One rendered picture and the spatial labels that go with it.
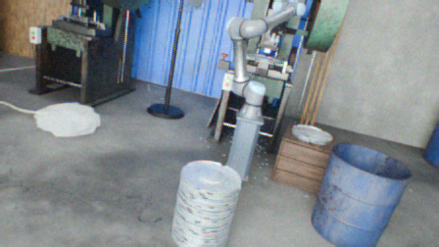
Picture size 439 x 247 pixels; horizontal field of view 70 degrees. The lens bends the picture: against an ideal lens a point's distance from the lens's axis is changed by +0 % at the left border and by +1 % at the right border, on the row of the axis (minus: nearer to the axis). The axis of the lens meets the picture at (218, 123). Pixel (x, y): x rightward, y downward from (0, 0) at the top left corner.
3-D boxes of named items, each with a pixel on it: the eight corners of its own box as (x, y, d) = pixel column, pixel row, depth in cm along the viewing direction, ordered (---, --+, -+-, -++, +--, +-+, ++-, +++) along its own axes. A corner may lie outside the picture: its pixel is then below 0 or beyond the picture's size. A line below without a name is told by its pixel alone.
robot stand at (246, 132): (248, 181, 223) (264, 123, 208) (222, 175, 224) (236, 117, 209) (249, 169, 241) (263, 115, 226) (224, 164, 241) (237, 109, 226)
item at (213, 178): (249, 175, 159) (249, 173, 159) (227, 202, 133) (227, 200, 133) (198, 156, 168) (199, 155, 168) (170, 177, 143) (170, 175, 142)
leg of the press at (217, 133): (219, 144, 274) (240, 40, 244) (206, 141, 276) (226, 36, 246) (233, 116, 360) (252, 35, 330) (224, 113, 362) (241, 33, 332)
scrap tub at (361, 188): (389, 265, 168) (426, 188, 152) (310, 242, 173) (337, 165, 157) (368, 219, 207) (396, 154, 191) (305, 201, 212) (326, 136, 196)
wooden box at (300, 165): (322, 197, 222) (338, 153, 210) (269, 180, 231) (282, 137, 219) (322, 173, 258) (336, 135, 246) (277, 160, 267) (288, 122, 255)
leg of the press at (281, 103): (278, 160, 268) (310, 55, 238) (266, 157, 269) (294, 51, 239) (279, 126, 354) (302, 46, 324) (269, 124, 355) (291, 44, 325)
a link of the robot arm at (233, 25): (243, 101, 216) (239, 21, 186) (228, 94, 226) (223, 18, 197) (256, 95, 222) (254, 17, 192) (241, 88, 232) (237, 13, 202)
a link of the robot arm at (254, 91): (254, 105, 206) (259, 85, 201) (239, 99, 215) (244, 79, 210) (266, 105, 214) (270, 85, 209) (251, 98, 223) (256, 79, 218)
